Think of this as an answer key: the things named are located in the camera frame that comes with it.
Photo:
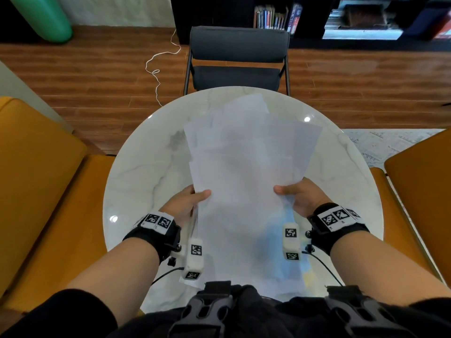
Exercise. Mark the person's left hand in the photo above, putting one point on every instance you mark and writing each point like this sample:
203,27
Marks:
183,205

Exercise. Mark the person's right hand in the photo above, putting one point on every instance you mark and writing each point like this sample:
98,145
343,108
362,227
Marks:
306,198

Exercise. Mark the stack of white papers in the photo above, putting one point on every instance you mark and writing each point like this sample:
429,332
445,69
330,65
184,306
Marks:
246,165

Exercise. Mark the person's left forearm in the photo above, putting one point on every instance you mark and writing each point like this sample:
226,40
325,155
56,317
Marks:
116,274

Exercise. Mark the person's right forearm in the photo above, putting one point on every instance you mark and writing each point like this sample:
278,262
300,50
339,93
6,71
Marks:
373,264

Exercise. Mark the person's black clothing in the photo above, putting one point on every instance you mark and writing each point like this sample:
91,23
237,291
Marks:
253,313

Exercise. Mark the black wristband with marker tags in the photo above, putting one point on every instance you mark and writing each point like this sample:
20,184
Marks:
158,221
334,218

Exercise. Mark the white patterned rug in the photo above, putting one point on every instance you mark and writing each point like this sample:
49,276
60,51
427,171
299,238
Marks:
380,144

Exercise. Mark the orange upholstered seat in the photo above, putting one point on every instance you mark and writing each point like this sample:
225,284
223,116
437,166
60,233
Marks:
38,165
419,183

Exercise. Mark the dark grey chair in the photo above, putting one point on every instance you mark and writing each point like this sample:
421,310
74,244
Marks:
239,43

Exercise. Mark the flat stack of magazines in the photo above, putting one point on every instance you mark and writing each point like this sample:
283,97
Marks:
363,34

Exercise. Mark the row of upright books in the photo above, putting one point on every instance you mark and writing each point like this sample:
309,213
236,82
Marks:
276,19

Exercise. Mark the black bookshelf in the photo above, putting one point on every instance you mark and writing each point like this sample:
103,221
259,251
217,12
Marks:
211,17

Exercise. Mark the red and white box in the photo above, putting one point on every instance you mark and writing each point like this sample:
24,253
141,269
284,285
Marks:
444,31

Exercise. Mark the green plant pot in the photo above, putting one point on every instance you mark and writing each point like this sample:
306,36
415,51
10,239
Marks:
42,17

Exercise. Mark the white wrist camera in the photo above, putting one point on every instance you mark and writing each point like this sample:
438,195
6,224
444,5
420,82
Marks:
195,256
290,242

